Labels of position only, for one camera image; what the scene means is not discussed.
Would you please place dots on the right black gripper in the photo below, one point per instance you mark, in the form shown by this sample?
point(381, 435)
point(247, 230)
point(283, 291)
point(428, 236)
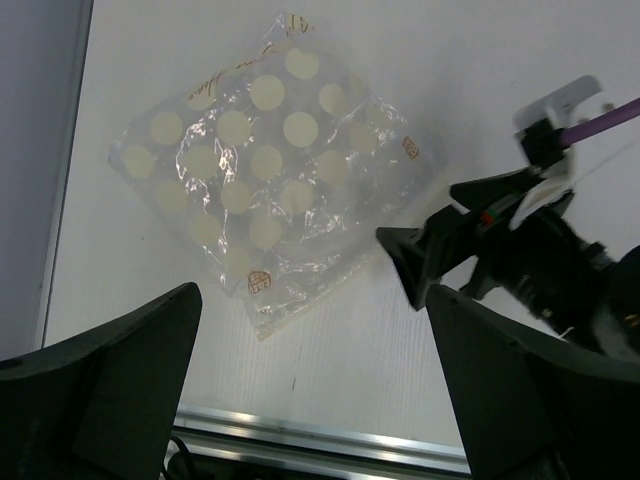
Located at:
point(559, 277)

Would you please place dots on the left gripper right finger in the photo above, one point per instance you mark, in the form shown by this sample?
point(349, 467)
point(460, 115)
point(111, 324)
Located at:
point(530, 406)

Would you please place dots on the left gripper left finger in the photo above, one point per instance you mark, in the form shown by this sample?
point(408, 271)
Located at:
point(101, 404)

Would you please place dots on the clear dotted zip bag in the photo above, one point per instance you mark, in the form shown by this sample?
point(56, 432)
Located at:
point(276, 171)

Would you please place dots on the aluminium mounting rail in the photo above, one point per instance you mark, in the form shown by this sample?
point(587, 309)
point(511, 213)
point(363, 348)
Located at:
point(324, 451)

